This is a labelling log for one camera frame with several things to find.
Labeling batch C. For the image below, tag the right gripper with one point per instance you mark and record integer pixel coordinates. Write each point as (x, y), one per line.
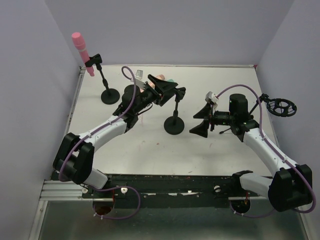
(211, 120)

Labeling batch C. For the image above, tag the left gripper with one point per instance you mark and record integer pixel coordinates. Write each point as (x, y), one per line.
(154, 91)

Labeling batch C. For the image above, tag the black round-base mic stand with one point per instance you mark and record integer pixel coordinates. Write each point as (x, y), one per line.
(110, 95)

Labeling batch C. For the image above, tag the pink toy microphone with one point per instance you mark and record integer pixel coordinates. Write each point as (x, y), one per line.
(80, 45)

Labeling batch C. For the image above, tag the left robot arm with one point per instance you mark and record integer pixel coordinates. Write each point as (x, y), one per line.
(74, 159)

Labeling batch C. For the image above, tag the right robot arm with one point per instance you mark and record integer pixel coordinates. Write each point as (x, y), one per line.
(291, 184)

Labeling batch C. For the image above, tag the black tripod mic stand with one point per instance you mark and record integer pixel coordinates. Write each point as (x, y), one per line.
(241, 120)

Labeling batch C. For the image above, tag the peach toy microphone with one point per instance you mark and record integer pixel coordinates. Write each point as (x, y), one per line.
(151, 84)

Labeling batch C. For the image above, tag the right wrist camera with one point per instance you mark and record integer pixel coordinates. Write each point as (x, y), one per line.
(212, 100)

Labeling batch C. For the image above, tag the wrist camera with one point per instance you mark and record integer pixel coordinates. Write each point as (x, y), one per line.
(212, 100)
(139, 80)

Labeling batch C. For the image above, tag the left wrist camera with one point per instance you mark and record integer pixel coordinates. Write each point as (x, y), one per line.
(139, 80)

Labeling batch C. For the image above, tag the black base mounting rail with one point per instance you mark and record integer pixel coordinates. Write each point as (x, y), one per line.
(129, 191)

